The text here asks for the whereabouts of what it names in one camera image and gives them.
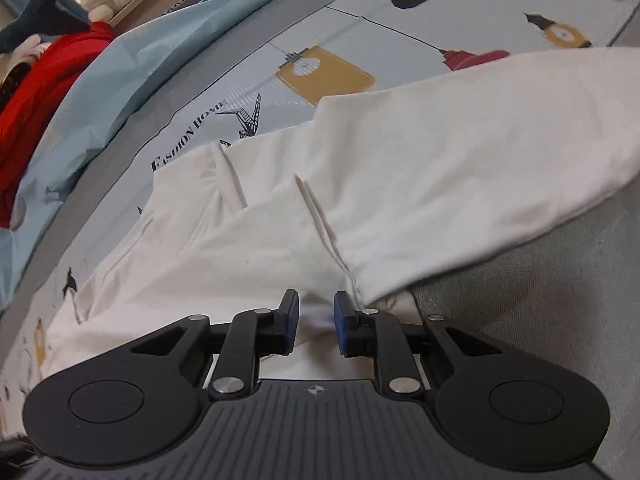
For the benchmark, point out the printed bed sheet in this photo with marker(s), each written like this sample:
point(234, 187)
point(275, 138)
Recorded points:
point(350, 35)

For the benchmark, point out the white pink plush toy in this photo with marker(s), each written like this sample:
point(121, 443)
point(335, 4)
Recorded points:
point(31, 52)

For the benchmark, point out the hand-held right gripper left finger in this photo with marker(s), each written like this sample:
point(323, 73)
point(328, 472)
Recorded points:
point(290, 321)

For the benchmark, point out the light blue quilt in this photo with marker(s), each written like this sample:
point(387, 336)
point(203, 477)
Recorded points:
point(125, 75)

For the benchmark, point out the red cloth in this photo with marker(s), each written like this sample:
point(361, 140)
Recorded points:
point(40, 95)

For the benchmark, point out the white garment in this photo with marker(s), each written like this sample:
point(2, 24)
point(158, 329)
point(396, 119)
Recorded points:
point(400, 170)

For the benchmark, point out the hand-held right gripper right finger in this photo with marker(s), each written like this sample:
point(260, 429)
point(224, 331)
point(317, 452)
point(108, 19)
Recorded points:
point(341, 325)

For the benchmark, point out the dark blue shark plush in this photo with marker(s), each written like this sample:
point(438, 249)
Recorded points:
point(40, 16)

